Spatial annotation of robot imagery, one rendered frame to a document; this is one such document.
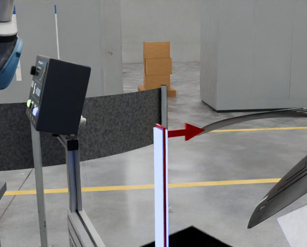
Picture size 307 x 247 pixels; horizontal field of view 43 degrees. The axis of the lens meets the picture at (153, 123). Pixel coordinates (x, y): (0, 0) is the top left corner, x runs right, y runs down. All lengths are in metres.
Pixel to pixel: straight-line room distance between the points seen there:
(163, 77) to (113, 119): 6.31
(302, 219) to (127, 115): 2.03
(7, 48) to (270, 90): 6.52
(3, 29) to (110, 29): 4.14
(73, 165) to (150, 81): 7.81
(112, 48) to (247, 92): 2.97
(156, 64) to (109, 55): 3.91
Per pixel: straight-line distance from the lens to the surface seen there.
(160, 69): 8.77
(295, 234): 0.67
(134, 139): 2.67
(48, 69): 1.01
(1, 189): 0.87
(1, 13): 0.80
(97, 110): 2.47
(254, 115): 0.48
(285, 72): 7.21
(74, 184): 1.04
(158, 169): 0.49
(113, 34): 4.92
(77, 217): 1.02
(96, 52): 6.64
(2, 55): 0.81
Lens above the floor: 1.30
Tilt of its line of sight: 12 degrees down
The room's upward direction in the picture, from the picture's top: 1 degrees counter-clockwise
